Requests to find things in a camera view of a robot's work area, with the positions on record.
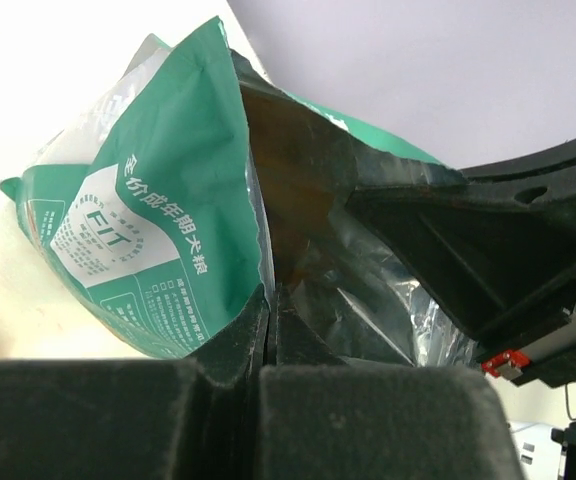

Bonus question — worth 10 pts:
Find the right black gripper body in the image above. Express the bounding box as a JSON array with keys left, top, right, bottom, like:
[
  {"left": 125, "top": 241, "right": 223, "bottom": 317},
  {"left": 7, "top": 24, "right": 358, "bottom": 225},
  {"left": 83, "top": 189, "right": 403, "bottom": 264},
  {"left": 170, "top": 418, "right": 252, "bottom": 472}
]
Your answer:
[{"left": 460, "top": 122, "right": 576, "bottom": 389}]

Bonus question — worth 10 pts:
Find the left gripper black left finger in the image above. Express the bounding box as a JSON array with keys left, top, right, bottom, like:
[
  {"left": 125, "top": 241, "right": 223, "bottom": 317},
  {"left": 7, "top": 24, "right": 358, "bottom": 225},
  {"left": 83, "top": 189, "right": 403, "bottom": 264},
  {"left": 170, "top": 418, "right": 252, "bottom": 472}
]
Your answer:
[{"left": 0, "top": 290, "right": 269, "bottom": 479}]

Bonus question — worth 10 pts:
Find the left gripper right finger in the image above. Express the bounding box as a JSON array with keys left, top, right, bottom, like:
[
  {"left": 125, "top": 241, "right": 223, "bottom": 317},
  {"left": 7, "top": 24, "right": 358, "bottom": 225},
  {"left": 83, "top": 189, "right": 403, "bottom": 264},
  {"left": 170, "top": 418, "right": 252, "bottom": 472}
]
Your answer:
[{"left": 255, "top": 291, "right": 522, "bottom": 479}]

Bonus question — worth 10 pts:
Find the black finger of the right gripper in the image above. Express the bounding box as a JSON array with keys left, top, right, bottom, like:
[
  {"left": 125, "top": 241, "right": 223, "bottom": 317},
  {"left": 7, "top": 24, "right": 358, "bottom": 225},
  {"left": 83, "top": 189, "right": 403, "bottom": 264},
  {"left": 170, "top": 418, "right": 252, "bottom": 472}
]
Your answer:
[{"left": 346, "top": 187, "right": 576, "bottom": 340}]

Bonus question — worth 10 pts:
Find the green pet food bag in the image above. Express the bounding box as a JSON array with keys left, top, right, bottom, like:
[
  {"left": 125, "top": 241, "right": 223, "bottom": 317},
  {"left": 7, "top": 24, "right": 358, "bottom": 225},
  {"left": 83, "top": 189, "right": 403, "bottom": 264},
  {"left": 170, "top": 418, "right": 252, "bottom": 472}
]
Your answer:
[{"left": 0, "top": 18, "right": 475, "bottom": 367}]

